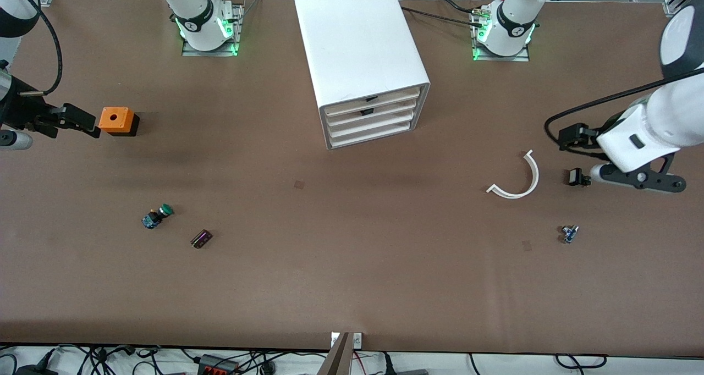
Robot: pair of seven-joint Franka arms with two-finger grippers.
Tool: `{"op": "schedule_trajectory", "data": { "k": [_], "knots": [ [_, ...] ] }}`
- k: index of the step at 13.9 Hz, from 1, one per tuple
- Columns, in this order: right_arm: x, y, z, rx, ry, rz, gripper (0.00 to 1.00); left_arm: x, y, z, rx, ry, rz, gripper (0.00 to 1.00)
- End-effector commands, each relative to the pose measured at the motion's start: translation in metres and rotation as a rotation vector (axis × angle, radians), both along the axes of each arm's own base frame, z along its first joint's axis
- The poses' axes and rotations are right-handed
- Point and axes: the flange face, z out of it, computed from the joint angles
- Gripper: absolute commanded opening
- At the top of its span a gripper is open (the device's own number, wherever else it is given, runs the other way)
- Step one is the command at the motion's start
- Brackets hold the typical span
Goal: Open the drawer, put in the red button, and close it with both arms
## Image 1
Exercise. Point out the black red power strip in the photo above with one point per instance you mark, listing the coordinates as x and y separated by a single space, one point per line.
217 365

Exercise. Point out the orange button box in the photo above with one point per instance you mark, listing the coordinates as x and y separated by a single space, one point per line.
114 119

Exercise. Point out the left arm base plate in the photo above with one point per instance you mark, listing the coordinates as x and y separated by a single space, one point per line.
478 53

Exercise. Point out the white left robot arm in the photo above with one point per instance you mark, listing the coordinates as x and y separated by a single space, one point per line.
511 17

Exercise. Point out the white curved plastic piece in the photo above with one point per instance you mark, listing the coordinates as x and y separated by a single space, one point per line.
532 180

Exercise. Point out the white drawer cabinet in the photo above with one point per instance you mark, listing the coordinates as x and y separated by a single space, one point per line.
357 39

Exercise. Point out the small black component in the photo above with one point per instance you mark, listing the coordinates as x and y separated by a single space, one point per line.
576 176

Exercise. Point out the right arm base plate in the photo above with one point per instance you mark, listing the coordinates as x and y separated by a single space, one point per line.
236 34

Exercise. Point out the small blue component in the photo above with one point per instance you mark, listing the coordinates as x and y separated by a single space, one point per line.
569 233

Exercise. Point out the green push button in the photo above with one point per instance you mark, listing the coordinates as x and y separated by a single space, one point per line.
157 216

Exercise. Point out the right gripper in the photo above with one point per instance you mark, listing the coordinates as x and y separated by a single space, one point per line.
22 112

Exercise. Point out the grey bar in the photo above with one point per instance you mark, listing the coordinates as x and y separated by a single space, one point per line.
336 358

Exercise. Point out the dark purple capacitor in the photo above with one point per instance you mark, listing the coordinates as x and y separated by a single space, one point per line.
201 238

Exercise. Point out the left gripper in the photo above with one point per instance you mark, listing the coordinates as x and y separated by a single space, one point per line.
609 127

